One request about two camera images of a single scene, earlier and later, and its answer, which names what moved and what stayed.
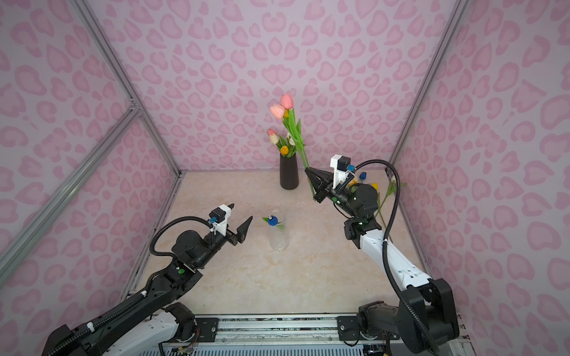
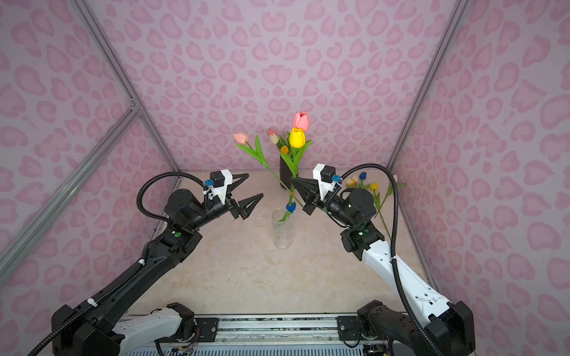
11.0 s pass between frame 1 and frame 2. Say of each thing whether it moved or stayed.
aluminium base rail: stayed
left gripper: moved
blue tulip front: moved
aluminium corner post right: stayed
